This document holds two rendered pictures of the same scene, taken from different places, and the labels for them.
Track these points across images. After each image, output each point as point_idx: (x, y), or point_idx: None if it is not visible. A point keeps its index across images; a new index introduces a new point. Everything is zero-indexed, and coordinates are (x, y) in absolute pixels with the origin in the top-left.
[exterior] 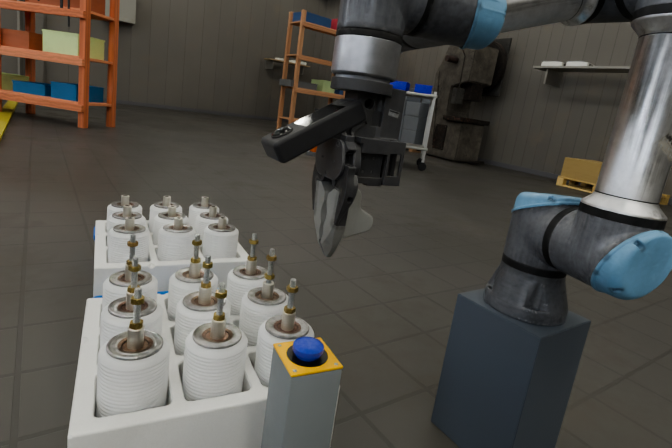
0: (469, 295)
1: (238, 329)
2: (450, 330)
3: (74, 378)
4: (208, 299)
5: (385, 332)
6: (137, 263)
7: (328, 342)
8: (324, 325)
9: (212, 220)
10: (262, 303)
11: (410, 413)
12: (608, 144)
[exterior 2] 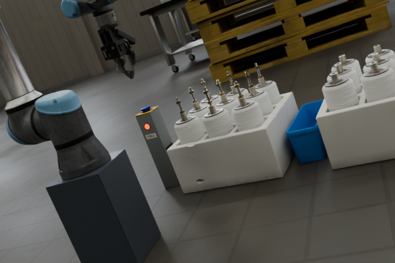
0: (118, 152)
1: (195, 111)
2: (134, 172)
3: None
4: (221, 101)
5: (250, 243)
6: (227, 73)
7: (267, 206)
8: (292, 208)
9: (362, 75)
10: (207, 112)
11: (174, 228)
12: (23, 66)
